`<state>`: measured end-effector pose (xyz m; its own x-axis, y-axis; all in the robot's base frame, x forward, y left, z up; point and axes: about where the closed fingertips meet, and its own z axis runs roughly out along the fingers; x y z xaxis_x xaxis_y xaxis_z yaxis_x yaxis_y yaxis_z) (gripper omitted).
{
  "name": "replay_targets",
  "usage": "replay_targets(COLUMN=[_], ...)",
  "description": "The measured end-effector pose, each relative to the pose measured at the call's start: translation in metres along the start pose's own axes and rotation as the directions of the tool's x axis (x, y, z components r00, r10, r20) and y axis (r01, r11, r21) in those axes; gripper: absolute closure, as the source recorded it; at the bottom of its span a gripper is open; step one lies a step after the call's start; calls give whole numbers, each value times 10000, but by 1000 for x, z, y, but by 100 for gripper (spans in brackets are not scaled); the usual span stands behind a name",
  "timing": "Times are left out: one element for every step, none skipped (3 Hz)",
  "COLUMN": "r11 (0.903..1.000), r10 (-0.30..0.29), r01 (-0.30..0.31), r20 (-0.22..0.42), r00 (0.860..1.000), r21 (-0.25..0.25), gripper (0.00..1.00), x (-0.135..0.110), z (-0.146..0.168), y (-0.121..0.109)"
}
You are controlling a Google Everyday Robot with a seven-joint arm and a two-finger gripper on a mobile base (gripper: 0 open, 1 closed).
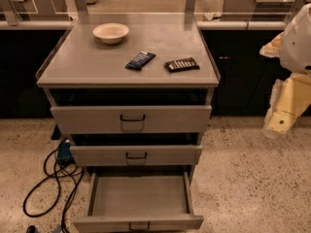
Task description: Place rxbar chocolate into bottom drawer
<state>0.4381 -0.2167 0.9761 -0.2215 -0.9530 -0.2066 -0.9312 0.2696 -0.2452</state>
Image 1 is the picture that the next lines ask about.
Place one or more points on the grey drawer cabinet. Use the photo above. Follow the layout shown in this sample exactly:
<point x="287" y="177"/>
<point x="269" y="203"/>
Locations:
<point x="132" y="90"/>

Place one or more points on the blue snack bar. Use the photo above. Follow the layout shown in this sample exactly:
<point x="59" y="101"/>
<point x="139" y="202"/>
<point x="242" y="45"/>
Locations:
<point x="140" y="60"/>

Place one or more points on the middle grey drawer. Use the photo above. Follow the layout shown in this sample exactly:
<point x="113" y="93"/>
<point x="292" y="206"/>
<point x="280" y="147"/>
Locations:
<point x="135" y="155"/>

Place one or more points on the white ceramic bowl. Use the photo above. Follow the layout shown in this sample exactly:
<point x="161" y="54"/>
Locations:
<point x="111" y="33"/>

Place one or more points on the background steel table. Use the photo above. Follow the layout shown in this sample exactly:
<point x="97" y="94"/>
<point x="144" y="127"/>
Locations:
<point x="256" y="10"/>

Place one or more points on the top grey drawer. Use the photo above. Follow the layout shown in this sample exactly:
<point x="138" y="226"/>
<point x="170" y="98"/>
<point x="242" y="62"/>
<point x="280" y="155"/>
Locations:
<point x="131" y="119"/>

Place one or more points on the bottom grey drawer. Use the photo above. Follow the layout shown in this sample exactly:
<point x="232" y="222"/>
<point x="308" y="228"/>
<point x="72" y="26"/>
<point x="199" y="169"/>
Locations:
<point x="139" y="204"/>

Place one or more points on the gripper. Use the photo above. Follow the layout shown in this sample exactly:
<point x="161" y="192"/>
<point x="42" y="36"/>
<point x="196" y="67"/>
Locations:
<point x="296" y="44"/>

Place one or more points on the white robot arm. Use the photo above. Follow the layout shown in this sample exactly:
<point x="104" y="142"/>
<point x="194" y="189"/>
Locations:
<point x="293" y="48"/>

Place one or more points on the chocolate rxbar black wrapper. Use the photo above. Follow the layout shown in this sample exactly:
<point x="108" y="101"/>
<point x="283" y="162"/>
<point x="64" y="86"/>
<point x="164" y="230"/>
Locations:
<point x="181" y="65"/>

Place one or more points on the blue power box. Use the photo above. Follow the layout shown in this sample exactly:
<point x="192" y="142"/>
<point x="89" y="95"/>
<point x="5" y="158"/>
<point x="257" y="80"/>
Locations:
<point x="63" y="151"/>

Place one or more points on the grey drawer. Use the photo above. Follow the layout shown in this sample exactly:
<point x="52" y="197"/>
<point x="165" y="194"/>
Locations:
<point x="139" y="204"/>
<point x="131" y="119"/>
<point x="135" y="155"/>

